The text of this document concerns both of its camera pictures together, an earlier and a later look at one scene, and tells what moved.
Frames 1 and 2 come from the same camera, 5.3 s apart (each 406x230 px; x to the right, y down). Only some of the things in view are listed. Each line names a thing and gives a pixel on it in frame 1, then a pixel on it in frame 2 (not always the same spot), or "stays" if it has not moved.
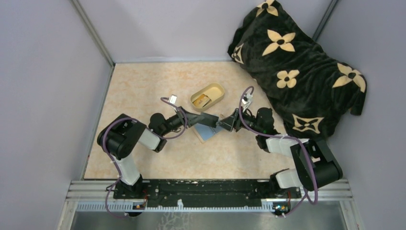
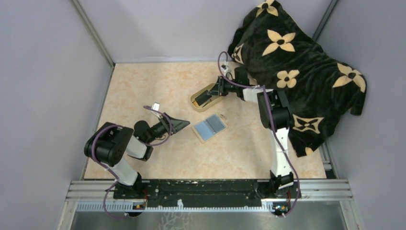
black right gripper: (233, 121) -> (218, 89)
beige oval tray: (207, 97) stays
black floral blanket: (311, 87) stays
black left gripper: (193, 118) -> (176, 124)
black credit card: (209, 120) -> (203, 97)
